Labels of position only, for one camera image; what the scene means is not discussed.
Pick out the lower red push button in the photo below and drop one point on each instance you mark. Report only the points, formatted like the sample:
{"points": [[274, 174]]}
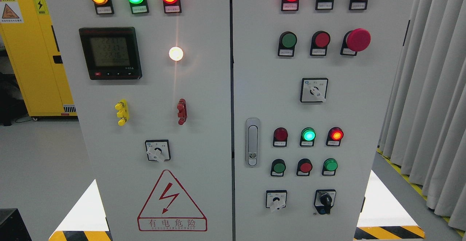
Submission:
{"points": [[304, 167]]}

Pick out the yellow terminal block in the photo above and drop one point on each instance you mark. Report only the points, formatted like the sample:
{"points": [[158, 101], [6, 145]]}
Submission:
{"points": [[122, 112]]}

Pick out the green push button upper row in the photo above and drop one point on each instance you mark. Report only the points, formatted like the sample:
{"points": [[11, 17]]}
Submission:
{"points": [[287, 44]]}

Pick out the red electric hazard warning sticker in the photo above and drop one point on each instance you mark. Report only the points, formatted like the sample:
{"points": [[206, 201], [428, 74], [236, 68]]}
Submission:
{"points": [[170, 208]]}

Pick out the upper right rotary selector switch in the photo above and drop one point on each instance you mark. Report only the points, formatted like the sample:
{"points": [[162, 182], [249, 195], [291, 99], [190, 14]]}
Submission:
{"points": [[313, 90]]}

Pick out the lower right green push button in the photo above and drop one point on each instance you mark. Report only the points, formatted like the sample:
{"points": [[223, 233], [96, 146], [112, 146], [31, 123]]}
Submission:
{"points": [[329, 168]]}

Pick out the red push button upper row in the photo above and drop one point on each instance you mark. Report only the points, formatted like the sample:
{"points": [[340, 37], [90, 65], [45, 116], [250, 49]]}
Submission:
{"points": [[319, 43]]}

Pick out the lower right red indicator light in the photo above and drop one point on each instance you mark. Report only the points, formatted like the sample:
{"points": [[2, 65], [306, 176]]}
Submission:
{"points": [[334, 137]]}

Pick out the black digital power meter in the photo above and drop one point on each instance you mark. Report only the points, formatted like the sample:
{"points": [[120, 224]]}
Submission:
{"points": [[111, 53]]}

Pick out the lower green indicator light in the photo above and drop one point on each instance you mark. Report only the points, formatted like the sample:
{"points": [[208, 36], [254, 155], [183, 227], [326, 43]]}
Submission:
{"points": [[307, 138]]}

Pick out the yellow safety storage cabinet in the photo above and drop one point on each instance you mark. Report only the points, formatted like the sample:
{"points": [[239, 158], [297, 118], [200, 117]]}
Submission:
{"points": [[29, 37]]}

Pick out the lower left red indicator light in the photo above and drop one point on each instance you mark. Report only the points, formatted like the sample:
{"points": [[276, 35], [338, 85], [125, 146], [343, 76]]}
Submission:
{"points": [[280, 137]]}

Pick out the black key selector switch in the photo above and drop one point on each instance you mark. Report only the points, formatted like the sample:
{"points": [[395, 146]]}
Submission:
{"points": [[324, 200]]}

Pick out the grey electrical control cabinet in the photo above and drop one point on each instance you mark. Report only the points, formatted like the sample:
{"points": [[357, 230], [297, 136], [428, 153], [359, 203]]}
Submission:
{"points": [[231, 72]]}

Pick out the yellow indicator light top left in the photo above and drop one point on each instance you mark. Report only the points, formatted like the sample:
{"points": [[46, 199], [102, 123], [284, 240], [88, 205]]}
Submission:
{"points": [[103, 7]]}

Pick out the white indicator light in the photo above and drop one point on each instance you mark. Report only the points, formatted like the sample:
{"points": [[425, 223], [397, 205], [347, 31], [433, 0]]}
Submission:
{"points": [[176, 53]]}

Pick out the lower left rotary selector switch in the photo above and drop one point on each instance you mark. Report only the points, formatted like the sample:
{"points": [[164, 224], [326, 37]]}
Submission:
{"points": [[276, 199]]}

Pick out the red mushroom emergency stop button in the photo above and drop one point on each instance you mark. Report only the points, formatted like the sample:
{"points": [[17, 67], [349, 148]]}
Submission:
{"points": [[355, 41]]}

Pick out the grey cabinet door handle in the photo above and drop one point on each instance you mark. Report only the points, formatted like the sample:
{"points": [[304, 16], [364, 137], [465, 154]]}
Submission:
{"points": [[252, 142]]}

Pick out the green start push button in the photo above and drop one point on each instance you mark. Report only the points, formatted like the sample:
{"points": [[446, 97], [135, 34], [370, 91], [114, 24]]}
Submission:
{"points": [[278, 167]]}

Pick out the red terminal block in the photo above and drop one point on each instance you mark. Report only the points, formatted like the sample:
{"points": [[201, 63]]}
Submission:
{"points": [[182, 111]]}

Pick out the grey pleated curtain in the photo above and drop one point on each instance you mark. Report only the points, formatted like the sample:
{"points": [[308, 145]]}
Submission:
{"points": [[424, 129]]}

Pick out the left door rotary selector switch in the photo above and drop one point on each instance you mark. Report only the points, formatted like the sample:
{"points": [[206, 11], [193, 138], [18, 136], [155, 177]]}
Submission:
{"points": [[158, 150]]}

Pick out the black box bottom left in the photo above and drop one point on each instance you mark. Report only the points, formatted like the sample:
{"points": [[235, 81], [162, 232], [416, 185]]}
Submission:
{"points": [[12, 227]]}

